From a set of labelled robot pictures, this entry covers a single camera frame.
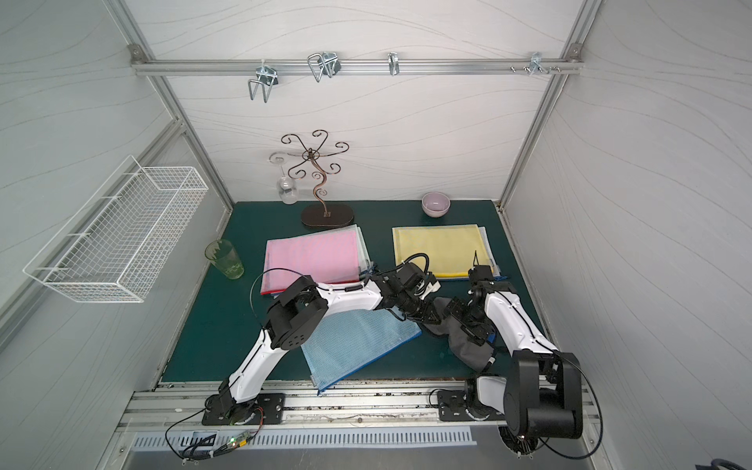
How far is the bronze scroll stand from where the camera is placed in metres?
0.90

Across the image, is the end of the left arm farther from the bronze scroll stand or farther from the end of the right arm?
the bronze scroll stand

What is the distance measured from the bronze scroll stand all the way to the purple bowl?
0.30 meters

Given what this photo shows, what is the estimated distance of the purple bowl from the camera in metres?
1.16

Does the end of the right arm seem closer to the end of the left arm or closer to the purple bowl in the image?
the end of the left arm
